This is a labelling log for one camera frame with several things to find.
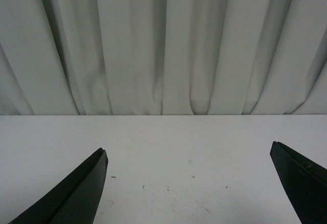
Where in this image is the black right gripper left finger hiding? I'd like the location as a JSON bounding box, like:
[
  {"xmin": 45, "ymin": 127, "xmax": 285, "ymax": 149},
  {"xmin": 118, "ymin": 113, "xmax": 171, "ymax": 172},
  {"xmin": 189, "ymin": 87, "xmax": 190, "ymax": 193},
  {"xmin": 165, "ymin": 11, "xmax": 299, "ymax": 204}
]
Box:
[{"xmin": 10, "ymin": 148, "xmax": 107, "ymax": 223}]

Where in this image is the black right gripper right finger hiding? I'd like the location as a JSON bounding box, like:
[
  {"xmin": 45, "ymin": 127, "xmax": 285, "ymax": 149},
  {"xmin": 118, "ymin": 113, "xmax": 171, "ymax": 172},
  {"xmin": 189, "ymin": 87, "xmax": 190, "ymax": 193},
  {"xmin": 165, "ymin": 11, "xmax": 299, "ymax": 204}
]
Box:
[{"xmin": 270, "ymin": 141, "xmax": 326, "ymax": 223}]

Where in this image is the grey pleated curtain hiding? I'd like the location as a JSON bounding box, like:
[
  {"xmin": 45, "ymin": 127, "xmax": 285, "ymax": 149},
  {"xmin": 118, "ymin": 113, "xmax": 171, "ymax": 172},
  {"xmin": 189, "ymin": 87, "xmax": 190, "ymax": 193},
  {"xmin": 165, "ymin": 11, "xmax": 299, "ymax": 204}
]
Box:
[{"xmin": 1, "ymin": 0, "xmax": 326, "ymax": 115}]

